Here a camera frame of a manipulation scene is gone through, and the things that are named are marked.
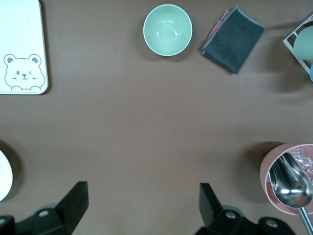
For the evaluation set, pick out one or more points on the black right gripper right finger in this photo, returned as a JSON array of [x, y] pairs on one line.
[[210, 208]]

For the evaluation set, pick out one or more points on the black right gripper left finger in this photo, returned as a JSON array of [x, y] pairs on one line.
[[73, 203]]

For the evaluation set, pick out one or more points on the white round plate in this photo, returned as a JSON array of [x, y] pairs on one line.
[[5, 176]]

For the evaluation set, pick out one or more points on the pink bowl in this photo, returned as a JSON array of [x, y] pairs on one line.
[[265, 176]]

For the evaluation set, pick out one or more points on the metal scoop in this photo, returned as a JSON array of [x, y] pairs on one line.
[[291, 188]]

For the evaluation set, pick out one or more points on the clear crumpled plastic wrap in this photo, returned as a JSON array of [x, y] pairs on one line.
[[304, 159]]

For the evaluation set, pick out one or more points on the folded grey cloth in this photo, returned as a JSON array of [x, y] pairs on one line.
[[234, 41]]

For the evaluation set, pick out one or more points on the cream tray with bear print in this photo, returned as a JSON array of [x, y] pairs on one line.
[[22, 31]]

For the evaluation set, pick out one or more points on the pale green bowl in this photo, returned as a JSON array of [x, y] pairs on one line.
[[167, 29]]

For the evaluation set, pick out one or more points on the pale green cup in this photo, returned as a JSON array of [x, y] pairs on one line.
[[304, 44]]

